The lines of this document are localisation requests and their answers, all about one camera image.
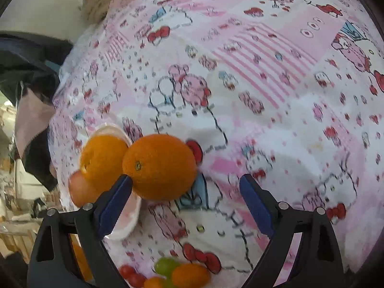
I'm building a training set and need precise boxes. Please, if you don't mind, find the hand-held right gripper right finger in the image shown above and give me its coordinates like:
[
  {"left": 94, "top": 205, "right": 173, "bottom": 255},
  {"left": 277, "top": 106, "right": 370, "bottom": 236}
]
[{"left": 239, "top": 173, "right": 345, "bottom": 288}]

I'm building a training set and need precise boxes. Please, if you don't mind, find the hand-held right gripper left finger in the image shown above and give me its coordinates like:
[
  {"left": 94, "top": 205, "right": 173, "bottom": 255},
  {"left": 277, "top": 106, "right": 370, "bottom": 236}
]
[{"left": 27, "top": 174, "right": 133, "bottom": 288}]

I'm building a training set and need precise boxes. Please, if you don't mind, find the white plate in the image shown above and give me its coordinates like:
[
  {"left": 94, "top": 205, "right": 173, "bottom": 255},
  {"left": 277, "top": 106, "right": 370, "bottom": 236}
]
[{"left": 87, "top": 123, "right": 142, "bottom": 240}]

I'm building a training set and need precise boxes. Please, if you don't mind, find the large smooth orange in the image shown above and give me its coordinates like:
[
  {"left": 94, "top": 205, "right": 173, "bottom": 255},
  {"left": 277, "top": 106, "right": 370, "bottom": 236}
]
[{"left": 122, "top": 134, "right": 198, "bottom": 201}]

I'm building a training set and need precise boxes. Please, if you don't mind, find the small orange kumquat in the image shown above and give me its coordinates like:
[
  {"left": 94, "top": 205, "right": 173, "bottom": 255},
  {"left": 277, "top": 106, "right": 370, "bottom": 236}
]
[
  {"left": 172, "top": 263, "right": 210, "bottom": 288},
  {"left": 144, "top": 277, "right": 165, "bottom": 288}
]

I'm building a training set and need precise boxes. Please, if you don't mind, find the bumpy orange with torn peel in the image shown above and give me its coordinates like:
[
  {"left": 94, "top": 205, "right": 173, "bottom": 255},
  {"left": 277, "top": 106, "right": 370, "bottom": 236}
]
[{"left": 79, "top": 135, "right": 129, "bottom": 197}]

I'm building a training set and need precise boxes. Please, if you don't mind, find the pink cartoon printed blanket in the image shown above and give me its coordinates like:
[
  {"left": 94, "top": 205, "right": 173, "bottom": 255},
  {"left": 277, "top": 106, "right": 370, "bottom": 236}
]
[{"left": 48, "top": 0, "right": 384, "bottom": 288}]

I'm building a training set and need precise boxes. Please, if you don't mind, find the pink cloth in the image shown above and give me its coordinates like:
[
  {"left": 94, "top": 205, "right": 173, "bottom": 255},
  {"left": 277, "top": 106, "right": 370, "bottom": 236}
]
[{"left": 13, "top": 87, "right": 56, "bottom": 159}]

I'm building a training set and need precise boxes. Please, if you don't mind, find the black cloth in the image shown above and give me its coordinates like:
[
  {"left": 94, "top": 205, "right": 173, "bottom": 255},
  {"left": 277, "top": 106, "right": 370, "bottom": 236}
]
[{"left": 0, "top": 31, "right": 74, "bottom": 190}]

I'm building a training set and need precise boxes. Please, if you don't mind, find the beige knitted cloth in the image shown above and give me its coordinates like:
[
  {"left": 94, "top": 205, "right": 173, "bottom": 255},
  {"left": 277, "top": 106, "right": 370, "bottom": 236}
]
[{"left": 80, "top": 0, "right": 128, "bottom": 24}]

